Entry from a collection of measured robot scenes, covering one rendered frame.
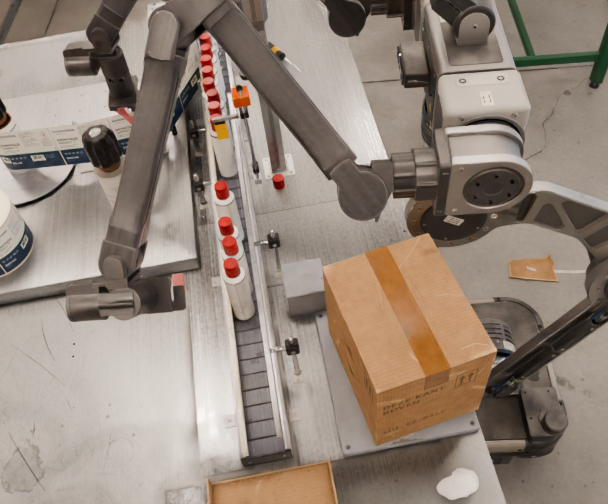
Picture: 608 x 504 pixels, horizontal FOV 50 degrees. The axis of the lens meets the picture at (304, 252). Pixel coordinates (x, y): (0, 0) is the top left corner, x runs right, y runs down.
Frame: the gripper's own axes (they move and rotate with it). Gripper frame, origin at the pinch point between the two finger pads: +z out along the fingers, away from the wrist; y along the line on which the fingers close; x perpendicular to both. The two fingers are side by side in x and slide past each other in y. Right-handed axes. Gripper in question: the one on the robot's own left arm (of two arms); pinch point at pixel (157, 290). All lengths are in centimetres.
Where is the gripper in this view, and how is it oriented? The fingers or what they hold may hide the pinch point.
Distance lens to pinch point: 131.0
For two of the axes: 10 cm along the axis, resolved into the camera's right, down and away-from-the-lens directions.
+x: 0.9, 10.0, 0.4
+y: -9.9, 0.8, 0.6
